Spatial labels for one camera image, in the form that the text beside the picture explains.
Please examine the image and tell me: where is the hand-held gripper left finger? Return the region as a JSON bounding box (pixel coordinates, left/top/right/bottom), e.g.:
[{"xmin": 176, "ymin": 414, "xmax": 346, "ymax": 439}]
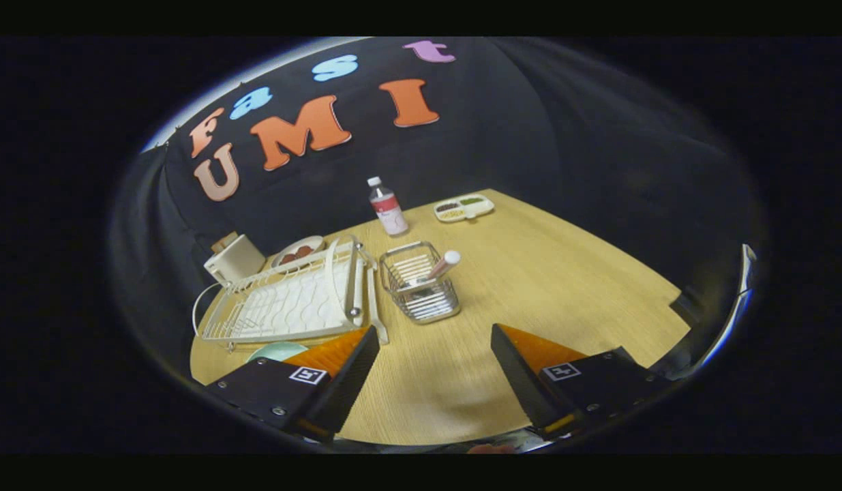
[{"xmin": 204, "ymin": 325, "xmax": 380, "ymax": 444}]

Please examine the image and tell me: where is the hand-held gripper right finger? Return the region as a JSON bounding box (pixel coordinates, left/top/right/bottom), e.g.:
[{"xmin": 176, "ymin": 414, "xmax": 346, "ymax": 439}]
[{"xmin": 490, "ymin": 323, "xmax": 674, "ymax": 441}]

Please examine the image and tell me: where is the pale green plate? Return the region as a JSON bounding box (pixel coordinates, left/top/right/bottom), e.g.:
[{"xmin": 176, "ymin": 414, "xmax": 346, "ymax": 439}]
[{"xmin": 247, "ymin": 341, "xmax": 310, "ymax": 363}]

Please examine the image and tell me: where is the white wire dish rack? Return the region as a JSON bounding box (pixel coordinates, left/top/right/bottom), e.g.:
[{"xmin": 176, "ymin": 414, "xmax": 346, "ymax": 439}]
[{"xmin": 192, "ymin": 235, "xmax": 390, "ymax": 352}]

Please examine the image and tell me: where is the metal wire basket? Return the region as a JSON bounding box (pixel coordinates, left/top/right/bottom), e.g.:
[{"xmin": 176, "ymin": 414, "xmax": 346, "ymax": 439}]
[{"xmin": 379, "ymin": 240, "xmax": 462, "ymax": 325}]

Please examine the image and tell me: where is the spoon with red checkered handle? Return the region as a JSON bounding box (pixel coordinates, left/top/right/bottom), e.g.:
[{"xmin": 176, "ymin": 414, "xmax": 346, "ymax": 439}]
[{"xmin": 410, "ymin": 250, "xmax": 462, "ymax": 291}]

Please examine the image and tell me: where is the beige plate with meat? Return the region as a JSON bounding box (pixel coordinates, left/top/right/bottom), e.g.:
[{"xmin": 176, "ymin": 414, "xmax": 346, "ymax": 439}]
[{"xmin": 271, "ymin": 235, "xmax": 325, "ymax": 269}]

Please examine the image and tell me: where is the white wavy drip tray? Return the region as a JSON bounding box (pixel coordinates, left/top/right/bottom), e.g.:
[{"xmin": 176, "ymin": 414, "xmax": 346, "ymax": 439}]
[{"xmin": 237, "ymin": 263, "xmax": 346, "ymax": 335}]

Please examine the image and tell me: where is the white toaster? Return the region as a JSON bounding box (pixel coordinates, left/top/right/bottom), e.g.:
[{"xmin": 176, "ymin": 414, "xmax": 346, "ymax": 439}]
[{"xmin": 203, "ymin": 234, "xmax": 267, "ymax": 285}]

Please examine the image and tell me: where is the clear bottle with red label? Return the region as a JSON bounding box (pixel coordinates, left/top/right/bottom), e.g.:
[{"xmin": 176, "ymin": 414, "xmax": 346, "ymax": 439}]
[{"xmin": 367, "ymin": 176, "xmax": 409, "ymax": 237}]

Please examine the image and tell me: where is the white divided condiment tray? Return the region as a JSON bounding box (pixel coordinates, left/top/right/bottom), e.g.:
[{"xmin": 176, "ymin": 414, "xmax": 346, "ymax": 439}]
[{"xmin": 434, "ymin": 194, "xmax": 495, "ymax": 223}]

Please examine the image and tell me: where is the white and blue device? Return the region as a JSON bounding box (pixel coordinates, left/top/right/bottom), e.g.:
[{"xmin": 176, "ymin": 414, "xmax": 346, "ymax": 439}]
[{"xmin": 693, "ymin": 243, "xmax": 759, "ymax": 372}]

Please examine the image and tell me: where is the black backdrop cloth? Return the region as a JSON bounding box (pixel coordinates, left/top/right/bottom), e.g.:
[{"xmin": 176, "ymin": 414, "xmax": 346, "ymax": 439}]
[{"xmin": 110, "ymin": 38, "xmax": 762, "ymax": 383}]

